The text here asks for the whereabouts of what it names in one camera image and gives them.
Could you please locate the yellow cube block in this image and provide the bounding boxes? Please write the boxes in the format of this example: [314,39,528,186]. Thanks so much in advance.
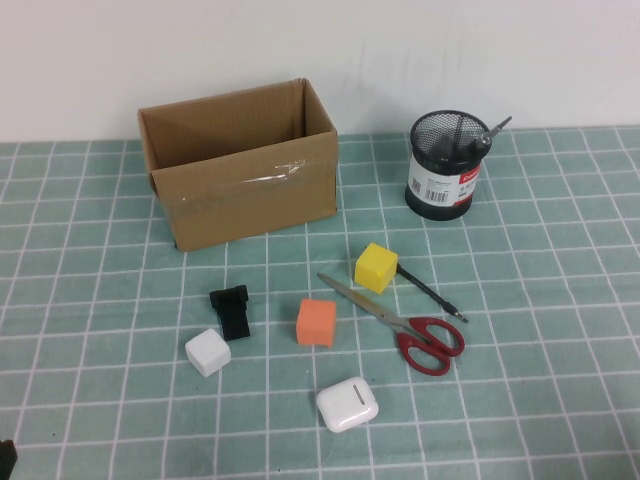
[353,242,399,295]

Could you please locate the orange cube block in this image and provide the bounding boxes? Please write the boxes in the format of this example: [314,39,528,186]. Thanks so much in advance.
[295,298,337,347]

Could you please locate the black mesh pen holder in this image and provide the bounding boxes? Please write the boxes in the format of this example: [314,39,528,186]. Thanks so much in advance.
[403,111,493,220]

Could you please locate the brown cardboard box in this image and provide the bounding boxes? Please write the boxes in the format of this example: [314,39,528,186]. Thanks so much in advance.
[137,77,340,253]

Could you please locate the black plastic bracket part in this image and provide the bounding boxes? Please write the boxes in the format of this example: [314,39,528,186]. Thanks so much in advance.
[208,284,251,342]

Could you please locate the red handled scissors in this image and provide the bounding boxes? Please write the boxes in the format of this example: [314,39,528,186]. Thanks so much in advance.
[317,272,466,376]

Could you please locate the white earbuds case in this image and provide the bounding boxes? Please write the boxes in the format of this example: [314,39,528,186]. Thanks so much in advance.
[315,376,380,434]

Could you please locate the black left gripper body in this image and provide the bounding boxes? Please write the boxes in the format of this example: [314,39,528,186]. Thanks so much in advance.
[0,438,19,480]

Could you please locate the white cube block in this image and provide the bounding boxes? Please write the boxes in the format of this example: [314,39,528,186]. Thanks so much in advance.
[184,328,232,379]

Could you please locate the black handled screwdriver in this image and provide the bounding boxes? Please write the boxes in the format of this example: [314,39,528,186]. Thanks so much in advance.
[464,114,514,151]

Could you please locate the green checkered tablecloth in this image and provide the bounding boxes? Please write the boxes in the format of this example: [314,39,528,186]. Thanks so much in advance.
[0,124,640,480]

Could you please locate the black pen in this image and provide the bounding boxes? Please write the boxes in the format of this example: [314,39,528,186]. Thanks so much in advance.
[394,264,469,325]

